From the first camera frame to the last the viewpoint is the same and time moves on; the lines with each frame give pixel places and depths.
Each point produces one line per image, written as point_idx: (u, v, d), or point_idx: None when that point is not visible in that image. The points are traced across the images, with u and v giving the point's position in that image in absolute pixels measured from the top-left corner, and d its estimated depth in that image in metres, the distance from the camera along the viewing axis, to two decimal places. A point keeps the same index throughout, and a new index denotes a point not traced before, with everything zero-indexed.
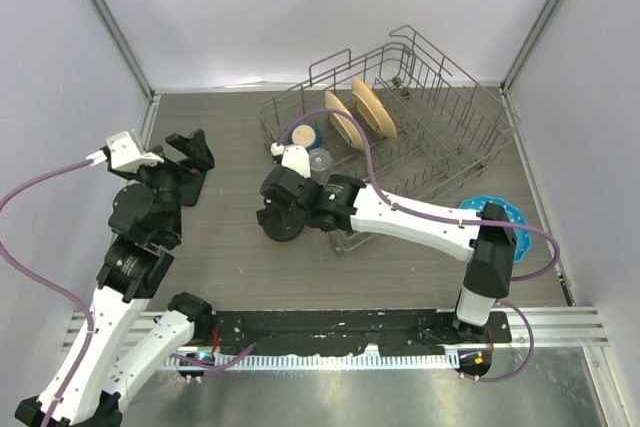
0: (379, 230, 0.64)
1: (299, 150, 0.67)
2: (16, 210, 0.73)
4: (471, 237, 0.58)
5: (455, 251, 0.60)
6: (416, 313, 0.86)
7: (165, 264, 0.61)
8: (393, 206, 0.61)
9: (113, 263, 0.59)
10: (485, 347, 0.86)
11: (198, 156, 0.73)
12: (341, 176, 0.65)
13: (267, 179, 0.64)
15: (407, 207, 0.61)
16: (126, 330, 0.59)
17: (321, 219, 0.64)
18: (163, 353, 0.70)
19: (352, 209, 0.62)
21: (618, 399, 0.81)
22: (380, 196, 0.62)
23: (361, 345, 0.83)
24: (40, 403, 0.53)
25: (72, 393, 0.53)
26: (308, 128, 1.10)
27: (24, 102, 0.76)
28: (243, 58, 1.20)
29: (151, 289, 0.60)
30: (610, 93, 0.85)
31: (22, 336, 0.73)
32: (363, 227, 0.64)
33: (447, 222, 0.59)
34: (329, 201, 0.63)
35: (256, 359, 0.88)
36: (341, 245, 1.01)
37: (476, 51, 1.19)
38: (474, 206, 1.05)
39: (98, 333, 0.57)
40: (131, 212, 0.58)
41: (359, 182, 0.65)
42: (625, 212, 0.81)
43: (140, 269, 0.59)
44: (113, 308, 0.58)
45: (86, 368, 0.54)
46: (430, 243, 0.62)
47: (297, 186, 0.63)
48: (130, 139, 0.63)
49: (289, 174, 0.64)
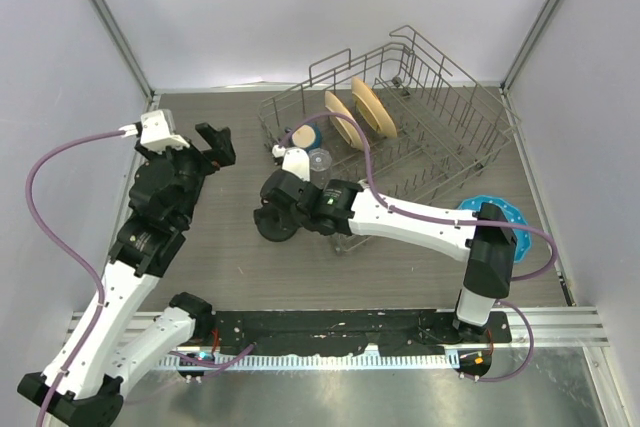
0: (376, 233, 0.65)
1: (300, 152, 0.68)
2: (15, 210, 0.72)
4: (466, 238, 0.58)
5: (451, 251, 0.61)
6: (416, 313, 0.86)
7: (177, 243, 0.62)
8: (390, 209, 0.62)
9: (126, 239, 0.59)
10: (485, 347, 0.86)
11: (221, 149, 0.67)
12: (340, 181, 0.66)
13: (267, 181, 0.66)
15: (403, 209, 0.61)
16: (134, 307, 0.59)
17: (320, 224, 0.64)
18: (167, 341, 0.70)
19: (351, 213, 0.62)
21: (618, 399, 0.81)
22: (376, 199, 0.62)
23: (361, 345, 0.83)
24: (44, 377, 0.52)
25: (79, 367, 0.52)
26: (308, 128, 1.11)
27: (24, 102, 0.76)
28: (243, 58, 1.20)
29: (161, 267, 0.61)
30: (611, 93, 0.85)
31: (21, 336, 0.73)
32: (362, 231, 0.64)
33: (443, 222, 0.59)
34: (328, 205, 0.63)
35: (256, 359, 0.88)
36: (341, 245, 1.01)
37: (476, 51, 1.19)
38: (473, 206, 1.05)
39: (108, 308, 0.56)
40: (150, 184, 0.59)
41: (358, 186, 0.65)
42: (625, 212, 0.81)
43: (152, 246, 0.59)
44: (124, 282, 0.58)
45: (94, 342, 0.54)
46: (428, 243, 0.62)
47: (296, 189, 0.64)
48: (164, 118, 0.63)
49: (288, 178, 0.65)
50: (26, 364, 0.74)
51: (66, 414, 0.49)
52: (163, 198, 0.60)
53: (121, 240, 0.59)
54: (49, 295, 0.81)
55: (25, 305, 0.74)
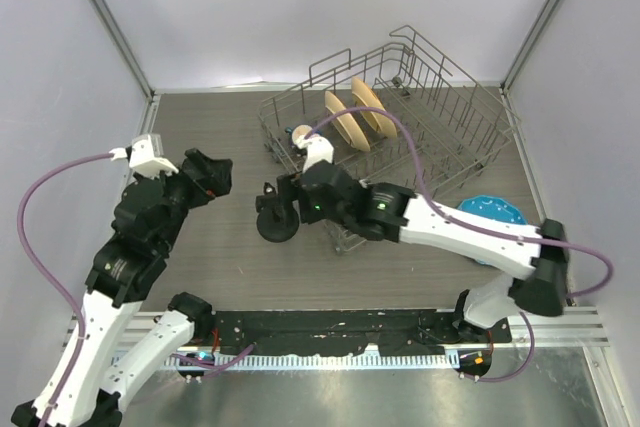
0: (424, 243, 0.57)
1: (322, 144, 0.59)
2: (15, 211, 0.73)
4: (531, 255, 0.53)
5: (511, 268, 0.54)
6: (416, 313, 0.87)
7: (158, 268, 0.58)
8: (447, 220, 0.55)
9: (101, 267, 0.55)
10: (485, 347, 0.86)
11: (214, 177, 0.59)
12: (389, 185, 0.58)
13: (309, 170, 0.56)
15: (463, 220, 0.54)
16: (118, 334, 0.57)
17: (368, 230, 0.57)
18: (162, 354, 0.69)
19: (404, 221, 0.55)
21: (618, 399, 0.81)
22: (432, 208, 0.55)
23: (361, 345, 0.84)
24: (36, 408, 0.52)
25: (66, 399, 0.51)
26: (307, 129, 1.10)
27: (24, 102, 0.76)
28: (243, 58, 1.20)
29: (141, 293, 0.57)
30: (610, 93, 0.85)
31: (20, 336, 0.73)
32: (409, 240, 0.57)
33: (506, 238, 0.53)
34: (380, 210, 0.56)
35: (256, 359, 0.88)
36: (341, 245, 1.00)
37: (476, 51, 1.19)
38: (473, 206, 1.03)
39: (89, 340, 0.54)
40: (137, 203, 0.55)
41: (410, 192, 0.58)
42: (626, 212, 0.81)
43: (131, 271, 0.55)
44: (104, 311, 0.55)
45: (77, 375, 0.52)
46: (483, 258, 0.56)
47: (346, 188, 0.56)
48: (153, 140, 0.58)
49: (340, 174, 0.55)
50: (25, 364, 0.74)
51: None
52: (151, 218, 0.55)
53: (96, 268, 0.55)
54: (48, 296, 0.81)
55: (24, 306, 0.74)
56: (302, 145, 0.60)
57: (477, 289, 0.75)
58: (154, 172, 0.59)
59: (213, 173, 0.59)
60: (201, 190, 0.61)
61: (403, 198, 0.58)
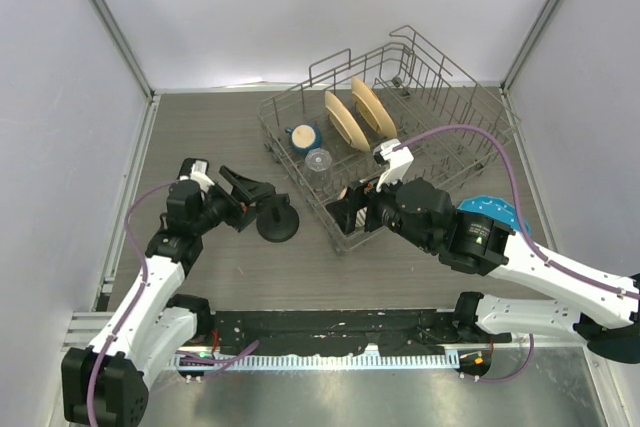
0: (516, 281, 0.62)
1: (404, 160, 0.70)
2: (15, 211, 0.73)
4: (630, 310, 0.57)
5: (605, 318, 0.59)
6: (416, 313, 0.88)
7: (198, 247, 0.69)
8: (547, 262, 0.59)
9: (160, 242, 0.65)
10: (485, 346, 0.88)
11: (239, 187, 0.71)
12: (485, 215, 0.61)
13: (407, 191, 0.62)
15: (563, 266, 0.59)
16: (167, 294, 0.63)
17: (461, 261, 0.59)
18: (173, 342, 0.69)
19: (505, 259, 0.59)
21: (618, 399, 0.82)
22: (533, 248, 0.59)
23: (361, 345, 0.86)
24: (92, 346, 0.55)
25: (127, 332, 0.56)
26: (308, 128, 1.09)
27: (24, 102, 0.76)
28: (243, 58, 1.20)
29: (191, 263, 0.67)
30: (611, 93, 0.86)
31: (21, 336, 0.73)
32: (502, 276, 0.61)
33: (607, 289, 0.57)
34: (476, 242, 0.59)
35: (256, 359, 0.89)
36: (341, 246, 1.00)
37: (476, 51, 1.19)
38: (472, 206, 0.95)
39: (149, 287, 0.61)
40: (183, 192, 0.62)
41: (506, 229, 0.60)
42: (627, 212, 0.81)
43: (184, 246, 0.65)
44: (164, 266, 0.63)
45: (138, 314, 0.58)
46: (577, 304, 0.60)
47: (448, 215, 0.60)
48: (205, 166, 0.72)
49: (446, 199, 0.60)
50: (24, 364, 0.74)
51: (117, 376, 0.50)
52: (194, 207, 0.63)
53: (155, 242, 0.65)
54: (48, 295, 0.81)
55: (24, 305, 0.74)
56: (386, 156, 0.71)
57: (509, 302, 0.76)
58: (207, 187, 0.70)
59: (238, 185, 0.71)
60: (235, 201, 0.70)
61: (499, 235, 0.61)
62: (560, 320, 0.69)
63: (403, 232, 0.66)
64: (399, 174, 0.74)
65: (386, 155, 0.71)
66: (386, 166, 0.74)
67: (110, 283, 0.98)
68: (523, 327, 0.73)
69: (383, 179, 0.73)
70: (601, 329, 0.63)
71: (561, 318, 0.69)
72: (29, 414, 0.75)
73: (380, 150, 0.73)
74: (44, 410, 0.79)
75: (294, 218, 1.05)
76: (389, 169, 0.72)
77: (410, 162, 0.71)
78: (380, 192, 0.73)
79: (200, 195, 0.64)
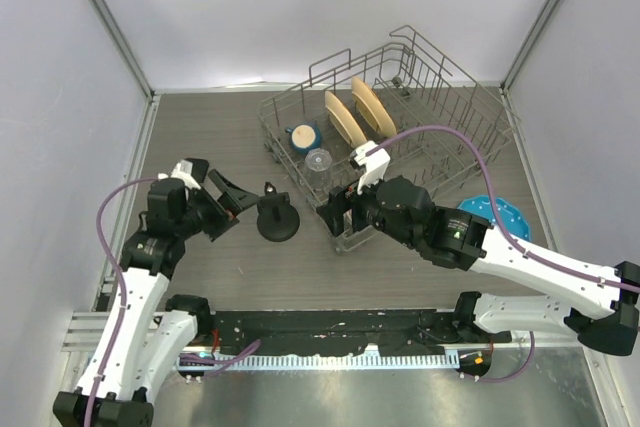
0: (497, 274, 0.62)
1: (382, 159, 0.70)
2: (16, 212, 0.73)
4: (611, 299, 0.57)
5: (588, 308, 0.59)
6: (416, 313, 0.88)
7: (178, 255, 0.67)
8: (525, 255, 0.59)
9: (134, 247, 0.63)
10: (485, 346, 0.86)
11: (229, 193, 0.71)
12: (462, 211, 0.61)
13: (388, 190, 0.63)
15: (542, 257, 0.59)
16: (154, 305, 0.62)
17: (440, 255, 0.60)
18: (173, 351, 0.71)
19: (482, 252, 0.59)
21: (618, 399, 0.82)
22: (510, 242, 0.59)
23: (361, 345, 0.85)
24: (80, 387, 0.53)
25: (114, 368, 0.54)
26: (307, 128, 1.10)
27: (25, 102, 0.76)
28: (243, 59, 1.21)
29: (170, 267, 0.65)
30: (610, 93, 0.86)
31: (23, 337, 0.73)
32: (483, 270, 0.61)
33: (586, 279, 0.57)
34: (454, 237, 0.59)
35: (256, 359, 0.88)
36: (341, 246, 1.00)
37: (476, 52, 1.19)
38: (473, 206, 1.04)
39: (130, 308, 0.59)
40: (167, 186, 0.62)
41: (486, 223, 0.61)
42: (629, 210, 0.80)
43: (162, 248, 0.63)
44: (143, 284, 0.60)
45: (123, 345, 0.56)
46: (559, 295, 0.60)
47: (427, 211, 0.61)
48: (191, 164, 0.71)
49: (423, 196, 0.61)
50: (23, 364, 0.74)
51: (111, 417, 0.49)
52: (176, 203, 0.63)
53: (129, 247, 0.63)
54: (49, 294, 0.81)
55: (25, 306, 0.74)
56: (361, 160, 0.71)
57: (505, 300, 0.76)
58: (191, 187, 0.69)
59: (230, 191, 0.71)
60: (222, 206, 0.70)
61: (479, 229, 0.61)
62: (553, 315, 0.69)
63: (386, 231, 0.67)
64: (380, 174, 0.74)
65: (361, 160, 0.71)
66: (363, 169, 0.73)
67: (111, 283, 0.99)
68: (523, 325, 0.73)
69: (362, 182, 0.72)
70: (589, 321, 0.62)
71: (554, 313, 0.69)
72: (31, 415, 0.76)
73: (355, 154, 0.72)
74: (44, 411, 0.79)
75: (294, 218, 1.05)
76: (366, 172, 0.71)
77: (387, 162, 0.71)
78: (362, 194, 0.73)
79: (183, 192, 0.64)
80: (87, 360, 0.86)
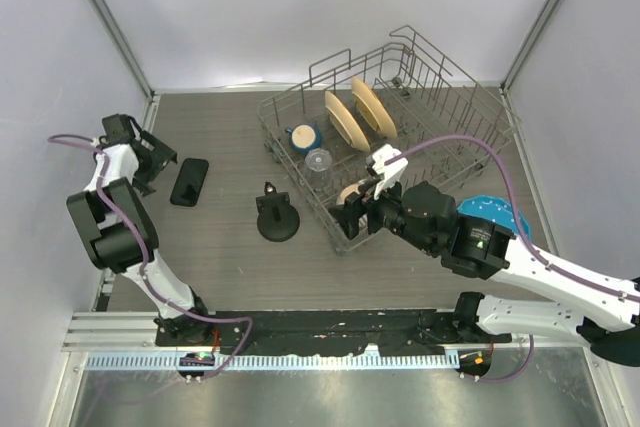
0: (517, 283, 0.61)
1: (401, 163, 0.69)
2: (16, 212, 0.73)
4: (632, 313, 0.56)
5: (608, 320, 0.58)
6: (416, 313, 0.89)
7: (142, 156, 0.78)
8: (548, 266, 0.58)
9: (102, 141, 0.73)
10: (485, 346, 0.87)
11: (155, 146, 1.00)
12: (486, 221, 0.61)
13: (415, 196, 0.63)
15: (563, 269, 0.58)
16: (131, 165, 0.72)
17: (462, 264, 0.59)
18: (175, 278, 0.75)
19: (505, 263, 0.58)
21: (618, 399, 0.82)
22: (533, 253, 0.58)
23: (361, 345, 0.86)
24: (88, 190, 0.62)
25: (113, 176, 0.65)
26: (307, 128, 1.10)
27: (25, 104, 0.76)
28: (243, 59, 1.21)
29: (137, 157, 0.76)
30: (610, 93, 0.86)
31: (23, 337, 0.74)
32: (502, 277, 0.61)
33: (608, 293, 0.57)
34: (477, 247, 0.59)
35: (256, 359, 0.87)
36: (342, 246, 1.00)
37: (476, 51, 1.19)
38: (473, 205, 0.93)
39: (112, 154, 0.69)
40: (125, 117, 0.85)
41: (508, 233, 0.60)
42: (628, 210, 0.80)
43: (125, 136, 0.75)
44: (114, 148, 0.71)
45: (116, 168, 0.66)
46: (578, 306, 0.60)
47: (452, 219, 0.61)
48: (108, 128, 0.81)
49: (450, 204, 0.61)
50: (24, 364, 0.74)
51: (123, 190, 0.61)
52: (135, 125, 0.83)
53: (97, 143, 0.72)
54: (49, 294, 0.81)
55: (26, 306, 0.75)
56: (380, 169, 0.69)
57: (510, 302, 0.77)
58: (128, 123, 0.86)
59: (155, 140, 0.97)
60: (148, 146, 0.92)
61: (501, 239, 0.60)
62: (563, 322, 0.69)
63: (406, 237, 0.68)
64: (396, 178, 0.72)
65: (379, 168, 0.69)
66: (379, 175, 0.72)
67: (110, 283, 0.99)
68: (524, 327, 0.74)
69: (380, 189, 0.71)
70: (605, 332, 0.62)
71: (565, 320, 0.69)
72: (31, 415, 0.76)
73: (373, 161, 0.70)
74: (44, 411, 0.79)
75: (294, 217, 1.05)
76: (383, 179, 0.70)
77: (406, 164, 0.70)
78: (379, 199, 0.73)
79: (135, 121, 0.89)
80: (88, 360, 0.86)
